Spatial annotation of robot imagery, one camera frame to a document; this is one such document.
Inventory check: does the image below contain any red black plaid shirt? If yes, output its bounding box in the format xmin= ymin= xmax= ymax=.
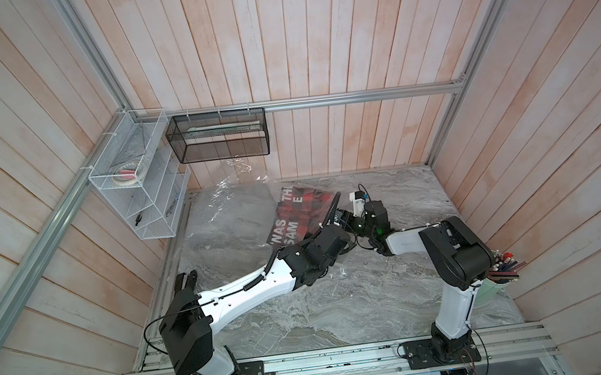
xmin=266 ymin=185 xmax=335 ymax=248

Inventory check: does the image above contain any clear plastic vacuum bag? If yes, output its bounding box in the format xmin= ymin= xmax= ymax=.
xmin=180 ymin=159 xmax=336 ymax=290

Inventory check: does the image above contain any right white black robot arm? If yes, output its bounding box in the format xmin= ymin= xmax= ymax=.
xmin=335 ymin=201 xmax=495 ymax=370

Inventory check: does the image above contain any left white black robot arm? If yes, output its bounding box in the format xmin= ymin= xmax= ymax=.
xmin=159 ymin=224 xmax=350 ymax=375

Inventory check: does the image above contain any green cup with pencils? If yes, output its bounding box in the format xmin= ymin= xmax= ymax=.
xmin=476 ymin=250 xmax=527 ymax=304

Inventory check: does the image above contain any tape roll on shelf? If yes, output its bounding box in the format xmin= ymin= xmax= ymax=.
xmin=112 ymin=161 xmax=147 ymax=187

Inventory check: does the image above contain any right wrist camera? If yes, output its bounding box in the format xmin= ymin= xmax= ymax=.
xmin=349 ymin=190 xmax=369 ymax=217

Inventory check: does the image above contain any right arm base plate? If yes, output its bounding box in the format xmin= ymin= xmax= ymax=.
xmin=403 ymin=333 xmax=482 ymax=370

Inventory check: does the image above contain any black wire mesh basket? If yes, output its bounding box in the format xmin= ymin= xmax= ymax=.
xmin=165 ymin=108 xmax=271 ymax=165

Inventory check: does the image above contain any aluminium front rail frame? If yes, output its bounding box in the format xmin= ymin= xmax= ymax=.
xmin=126 ymin=322 xmax=561 ymax=375

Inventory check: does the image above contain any white wire mesh shelf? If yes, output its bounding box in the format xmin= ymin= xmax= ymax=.
xmin=89 ymin=108 xmax=190 ymax=241

